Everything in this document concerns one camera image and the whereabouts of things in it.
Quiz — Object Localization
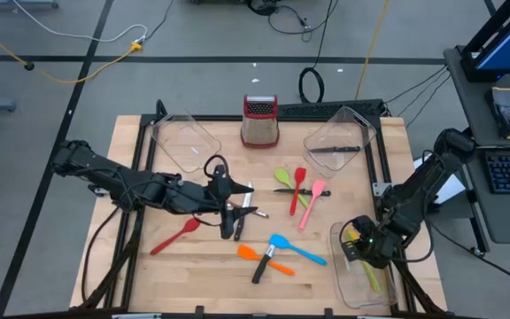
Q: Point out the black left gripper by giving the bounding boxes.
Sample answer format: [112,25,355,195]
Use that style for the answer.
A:
[201,165,259,241]

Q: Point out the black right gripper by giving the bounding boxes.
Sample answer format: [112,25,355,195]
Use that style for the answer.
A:
[341,214,400,270]

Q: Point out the riveted black-handled knife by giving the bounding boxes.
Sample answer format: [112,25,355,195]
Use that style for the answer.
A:
[233,180,254,242]

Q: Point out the yellow silicone spatula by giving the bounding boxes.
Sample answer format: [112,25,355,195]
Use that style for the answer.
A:
[345,228,381,293]

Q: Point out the brown wooden spoon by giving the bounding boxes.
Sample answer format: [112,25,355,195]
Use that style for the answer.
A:
[227,199,270,219]

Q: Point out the orange silicone spatula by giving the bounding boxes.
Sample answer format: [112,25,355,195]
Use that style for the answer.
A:
[236,244,296,277]

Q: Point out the red silicone spoon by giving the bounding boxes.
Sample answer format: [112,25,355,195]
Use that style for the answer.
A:
[150,216,202,257]

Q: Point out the blue silicone spoon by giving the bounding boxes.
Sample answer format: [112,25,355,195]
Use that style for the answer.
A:
[268,233,328,267]

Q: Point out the red silicone spatula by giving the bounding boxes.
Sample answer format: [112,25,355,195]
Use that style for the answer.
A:
[289,167,308,217]

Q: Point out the grey round-handled knife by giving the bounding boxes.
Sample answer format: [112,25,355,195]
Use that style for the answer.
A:
[251,244,277,284]

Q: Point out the pink silicone spatula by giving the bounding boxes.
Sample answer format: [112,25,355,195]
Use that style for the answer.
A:
[297,178,327,234]

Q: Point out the slim black-handled knife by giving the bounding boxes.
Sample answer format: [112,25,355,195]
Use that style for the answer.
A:
[273,188,332,198]
[309,145,362,154]

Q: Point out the clear plastic bin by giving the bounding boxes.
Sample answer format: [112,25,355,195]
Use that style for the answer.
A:
[303,105,378,179]
[329,220,398,310]
[150,113,223,174]

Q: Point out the lime green silicone spoon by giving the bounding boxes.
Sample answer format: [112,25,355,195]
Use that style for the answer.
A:
[274,167,311,209]

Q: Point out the red steel box grater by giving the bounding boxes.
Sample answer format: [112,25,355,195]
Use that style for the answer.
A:
[240,94,282,150]

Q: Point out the white sheet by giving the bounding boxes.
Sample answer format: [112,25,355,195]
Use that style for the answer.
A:
[413,157,467,205]

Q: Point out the grey side desk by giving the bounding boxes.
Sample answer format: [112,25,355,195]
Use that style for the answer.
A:
[443,43,510,245]

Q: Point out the grey black work gloves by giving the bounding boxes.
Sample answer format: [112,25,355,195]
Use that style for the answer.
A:
[484,86,510,142]

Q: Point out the black aluminium table frame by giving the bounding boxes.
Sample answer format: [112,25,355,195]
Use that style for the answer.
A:
[69,98,449,319]

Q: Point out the black floor cable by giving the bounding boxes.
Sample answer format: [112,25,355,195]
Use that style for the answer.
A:
[143,0,175,42]
[80,206,122,303]
[425,212,510,292]

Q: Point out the black coiled cable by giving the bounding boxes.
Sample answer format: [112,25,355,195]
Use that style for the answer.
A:
[297,0,340,105]

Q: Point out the thin black cable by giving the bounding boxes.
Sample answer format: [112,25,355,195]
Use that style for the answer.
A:
[405,73,452,129]
[382,65,450,105]

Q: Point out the yellow extension cable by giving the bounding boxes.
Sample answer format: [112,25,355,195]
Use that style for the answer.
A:
[0,17,143,85]

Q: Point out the white cable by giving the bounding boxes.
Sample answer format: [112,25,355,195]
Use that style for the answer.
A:
[13,0,149,44]

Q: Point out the black cable bundle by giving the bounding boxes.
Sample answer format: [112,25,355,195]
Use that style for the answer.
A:
[245,0,340,43]

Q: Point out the long yellow cable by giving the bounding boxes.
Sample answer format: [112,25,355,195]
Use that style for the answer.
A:
[354,0,391,101]

